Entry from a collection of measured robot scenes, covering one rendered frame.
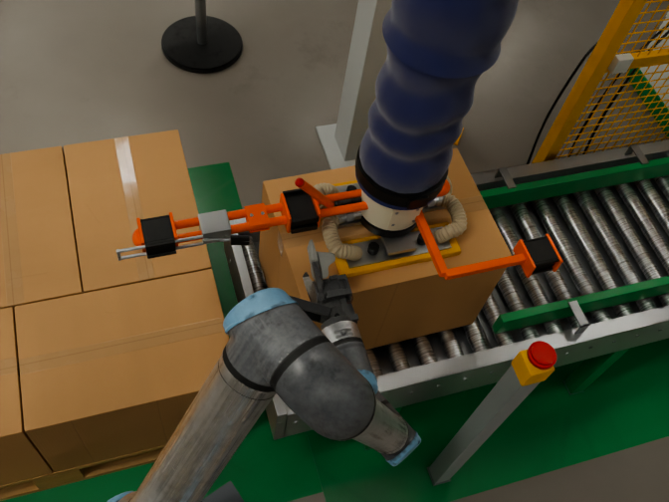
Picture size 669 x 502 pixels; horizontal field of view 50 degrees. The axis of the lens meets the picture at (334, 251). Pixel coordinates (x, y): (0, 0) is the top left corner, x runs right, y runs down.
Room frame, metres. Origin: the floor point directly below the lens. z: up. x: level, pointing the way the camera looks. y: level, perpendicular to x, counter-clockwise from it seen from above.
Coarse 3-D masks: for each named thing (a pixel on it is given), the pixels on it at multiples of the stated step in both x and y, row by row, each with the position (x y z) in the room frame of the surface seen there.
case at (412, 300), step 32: (320, 224) 1.11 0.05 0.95; (416, 224) 1.18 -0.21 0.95; (480, 224) 1.23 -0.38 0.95; (288, 256) 0.99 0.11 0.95; (480, 256) 1.12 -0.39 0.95; (288, 288) 0.96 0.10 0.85; (352, 288) 0.94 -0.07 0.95; (384, 288) 0.97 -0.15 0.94; (416, 288) 1.01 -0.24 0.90; (448, 288) 1.06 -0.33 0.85; (480, 288) 1.12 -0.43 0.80; (384, 320) 0.99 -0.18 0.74; (416, 320) 1.04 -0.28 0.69; (448, 320) 1.09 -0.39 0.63
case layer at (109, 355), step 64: (0, 192) 1.25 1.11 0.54; (64, 192) 1.30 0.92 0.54; (128, 192) 1.36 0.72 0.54; (192, 192) 1.41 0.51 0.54; (0, 256) 1.02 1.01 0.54; (64, 256) 1.07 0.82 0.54; (192, 256) 1.17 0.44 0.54; (0, 320) 0.82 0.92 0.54; (64, 320) 0.86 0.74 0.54; (128, 320) 0.90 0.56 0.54; (192, 320) 0.95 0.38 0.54; (0, 384) 0.63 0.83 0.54; (64, 384) 0.67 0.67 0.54; (128, 384) 0.71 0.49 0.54; (192, 384) 0.75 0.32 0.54; (0, 448) 0.48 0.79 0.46; (64, 448) 0.55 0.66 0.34; (128, 448) 0.63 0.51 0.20
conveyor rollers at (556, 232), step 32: (576, 192) 1.80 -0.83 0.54; (608, 192) 1.82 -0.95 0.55; (544, 224) 1.63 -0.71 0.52; (576, 224) 1.64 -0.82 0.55; (640, 224) 1.72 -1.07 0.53; (256, 256) 1.22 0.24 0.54; (576, 256) 1.50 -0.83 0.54; (640, 256) 1.56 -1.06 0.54; (256, 288) 1.10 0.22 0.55; (512, 288) 1.31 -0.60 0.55; (608, 288) 1.40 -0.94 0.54; (416, 352) 1.02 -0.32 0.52; (448, 352) 1.03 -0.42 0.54
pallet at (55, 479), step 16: (160, 448) 0.67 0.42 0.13; (96, 464) 0.57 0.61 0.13; (112, 464) 0.61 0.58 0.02; (128, 464) 0.62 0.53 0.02; (32, 480) 0.48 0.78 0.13; (48, 480) 0.50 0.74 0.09; (64, 480) 0.52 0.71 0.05; (80, 480) 0.54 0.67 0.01; (0, 496) 0.43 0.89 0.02; (16, 496) 0.45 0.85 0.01
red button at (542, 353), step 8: (536, 344) 0.85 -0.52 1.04; (544, 344) 0.85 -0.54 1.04; (528, 352) 0.82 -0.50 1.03; (536, 352) 0.82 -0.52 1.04; (544, 352) 0.83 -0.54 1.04; (552, 352) 0.83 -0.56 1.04; (536, 360) 0.80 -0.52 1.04; (544, 360) 0.81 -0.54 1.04; (552, 360) 0.81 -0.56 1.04; (544, 368) 0.79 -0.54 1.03
